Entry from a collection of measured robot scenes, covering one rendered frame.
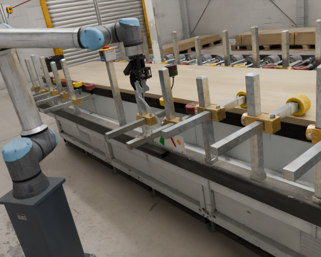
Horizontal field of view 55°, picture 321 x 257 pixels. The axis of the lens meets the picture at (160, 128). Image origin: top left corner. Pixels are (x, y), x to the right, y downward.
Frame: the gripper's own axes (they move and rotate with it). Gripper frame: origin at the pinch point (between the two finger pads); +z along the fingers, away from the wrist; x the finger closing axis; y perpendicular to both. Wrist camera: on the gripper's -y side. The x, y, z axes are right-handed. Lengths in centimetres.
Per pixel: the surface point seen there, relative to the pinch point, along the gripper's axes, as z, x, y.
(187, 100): 10.5, 26.6, 3.1
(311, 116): 11, 31, 70
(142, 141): 15.7, -14.7, 16.3
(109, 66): -12.5, 6.2, -38.2
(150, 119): 16.0, 6.0, -5.3
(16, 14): -94, 158, -758
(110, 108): 28, 28, -94
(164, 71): -10.9, 7.3, 12.8
